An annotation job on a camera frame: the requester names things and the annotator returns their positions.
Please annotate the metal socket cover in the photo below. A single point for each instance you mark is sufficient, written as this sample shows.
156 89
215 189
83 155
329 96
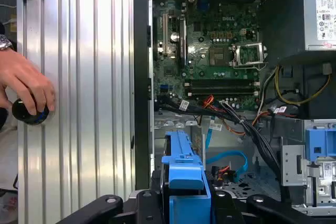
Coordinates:
260 53

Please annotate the black RAM slot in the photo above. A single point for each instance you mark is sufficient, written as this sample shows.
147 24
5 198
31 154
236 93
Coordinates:
220 93
220 89
220 84
220 80

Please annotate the silver power supply with label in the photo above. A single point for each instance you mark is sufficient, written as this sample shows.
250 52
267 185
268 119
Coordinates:
311 11

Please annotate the green Dell motherboard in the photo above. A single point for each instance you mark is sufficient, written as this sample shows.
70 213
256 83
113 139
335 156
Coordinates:
199 74

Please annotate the blue plastic drive carrier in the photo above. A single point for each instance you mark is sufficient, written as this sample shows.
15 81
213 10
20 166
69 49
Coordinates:
315 142

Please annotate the person's bare hand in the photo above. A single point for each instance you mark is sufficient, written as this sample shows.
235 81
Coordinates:
23 74

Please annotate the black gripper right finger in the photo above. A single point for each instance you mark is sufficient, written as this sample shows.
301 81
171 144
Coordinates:
223 208

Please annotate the hard disk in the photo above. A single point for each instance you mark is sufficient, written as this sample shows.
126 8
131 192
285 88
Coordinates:
183 171

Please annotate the grey metal disk bay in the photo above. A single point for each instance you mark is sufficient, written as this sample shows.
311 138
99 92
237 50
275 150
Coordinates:
291 166

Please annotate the silver wristwatch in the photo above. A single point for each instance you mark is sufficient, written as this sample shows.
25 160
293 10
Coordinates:
4 42

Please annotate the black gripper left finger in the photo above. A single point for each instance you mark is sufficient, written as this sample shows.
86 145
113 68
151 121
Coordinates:
147 208

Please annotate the open black PC case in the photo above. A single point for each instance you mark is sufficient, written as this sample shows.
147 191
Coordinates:
141 51

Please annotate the CPU socket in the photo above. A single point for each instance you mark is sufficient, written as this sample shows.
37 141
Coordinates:
249 54

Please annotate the dark square chipset heatsink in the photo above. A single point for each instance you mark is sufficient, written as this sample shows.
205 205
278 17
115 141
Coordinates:
219 56

